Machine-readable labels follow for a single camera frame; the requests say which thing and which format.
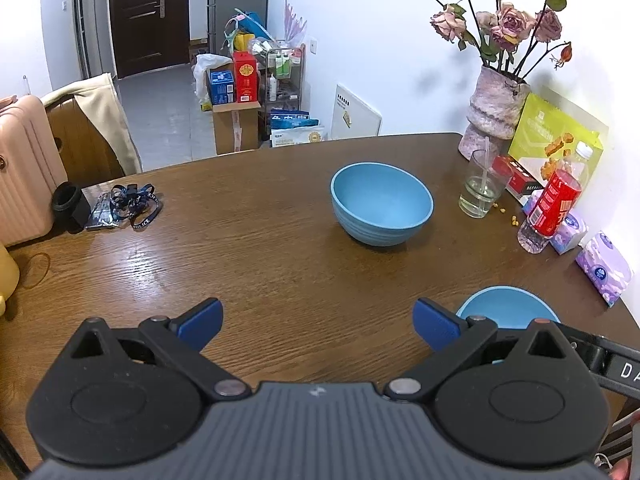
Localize white packet with gold seal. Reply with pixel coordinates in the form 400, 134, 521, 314
270, 126, 329, 149

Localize mottled pink vase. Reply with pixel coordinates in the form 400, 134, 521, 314
458, 65, 532, 161

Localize metal storage rack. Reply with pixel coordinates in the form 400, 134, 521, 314
260, 45, 306, 117

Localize blue lanyard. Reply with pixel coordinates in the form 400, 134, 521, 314
110, 183, 162, 231

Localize brown rubber band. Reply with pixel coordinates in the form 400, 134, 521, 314
24, 253, 52, 281

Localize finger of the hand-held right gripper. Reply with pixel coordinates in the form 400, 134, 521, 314
552, 321, 612, 379

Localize clear plastic card sleeve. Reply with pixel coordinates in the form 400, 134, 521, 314
85, 192, 127, 232

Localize flat red box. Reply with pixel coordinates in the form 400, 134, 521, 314
492, 155, 547, 207

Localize blue bowl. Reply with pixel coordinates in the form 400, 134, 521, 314
330, 162, 434, 247
456, 285, 562, 367

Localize blue fabric bag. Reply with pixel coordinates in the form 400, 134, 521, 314
226, 9, 274, 42

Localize blue box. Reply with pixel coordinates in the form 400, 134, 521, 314
210, 70, 236, 106

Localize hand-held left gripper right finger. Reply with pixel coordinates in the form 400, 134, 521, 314
382, 298, 571, 403

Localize blue packet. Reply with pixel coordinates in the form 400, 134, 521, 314
270, 109, 321, 131

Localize white straw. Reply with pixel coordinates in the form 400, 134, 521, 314
479, 136, 492, 197

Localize yellow mug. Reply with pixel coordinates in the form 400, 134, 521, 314
0, 244, 21, 317

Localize pink ribbed suitcase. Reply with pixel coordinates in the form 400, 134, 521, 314
0, 94, 69, 248

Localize purple feather wall decoration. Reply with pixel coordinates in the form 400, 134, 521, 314
283, 0, 307, 49

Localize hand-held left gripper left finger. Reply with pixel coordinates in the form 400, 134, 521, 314
70, 298, 253, 403

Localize yellow-green gift bag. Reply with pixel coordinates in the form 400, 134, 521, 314
507, 92, 605, 196

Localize brown chair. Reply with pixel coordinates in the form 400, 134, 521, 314
46, 95, 127, 187

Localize dried pink roses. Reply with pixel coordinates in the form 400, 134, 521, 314
390, 0, 584, 82

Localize scattered yellow kernels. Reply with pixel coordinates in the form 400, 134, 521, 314
492, 202, 522, 227

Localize black cylinder cup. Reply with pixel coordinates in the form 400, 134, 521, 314
51, 182, 91, 229

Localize red label water bottle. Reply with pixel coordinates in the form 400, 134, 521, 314
517, 141, 595, 255

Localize chair with beige cloth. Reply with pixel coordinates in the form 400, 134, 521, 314
40, 73, 144, 177

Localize dark brown door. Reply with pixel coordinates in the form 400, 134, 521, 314
107, 0, 191, 80

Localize white plastic bag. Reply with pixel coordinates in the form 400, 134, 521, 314
192, 53, 234, 112

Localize purple tissue pack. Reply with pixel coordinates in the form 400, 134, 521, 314
549, 210, 589, 257
575, 231, 635, 309

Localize drinking glass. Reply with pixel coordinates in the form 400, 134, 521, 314
459, 149, 515, 219

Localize cardboard box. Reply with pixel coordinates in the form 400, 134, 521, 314
212, 101, 262, 155

